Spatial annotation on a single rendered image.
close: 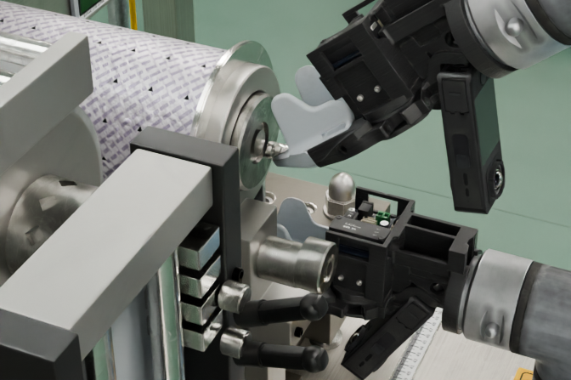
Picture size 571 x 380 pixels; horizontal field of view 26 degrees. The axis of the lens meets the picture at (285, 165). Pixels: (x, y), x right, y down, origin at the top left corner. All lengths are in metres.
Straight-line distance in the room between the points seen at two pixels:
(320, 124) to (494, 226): 2.09
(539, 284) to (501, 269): 0.03
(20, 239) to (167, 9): 1.25
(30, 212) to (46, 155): 0.04
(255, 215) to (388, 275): 0.13
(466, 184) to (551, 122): 2.51
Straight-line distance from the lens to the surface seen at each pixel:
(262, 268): 0.93
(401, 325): 1.04
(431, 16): 0.82
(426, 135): 3.27
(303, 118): 0.89
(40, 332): 0.49
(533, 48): 0.80
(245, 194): 0.95
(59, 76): 0.63
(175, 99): 0.90
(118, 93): 0.91
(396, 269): 1.01
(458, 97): 0.84
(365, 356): 1.07
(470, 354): 1.28
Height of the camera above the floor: 1.76
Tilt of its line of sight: 34 degrees down
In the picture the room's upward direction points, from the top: straight up
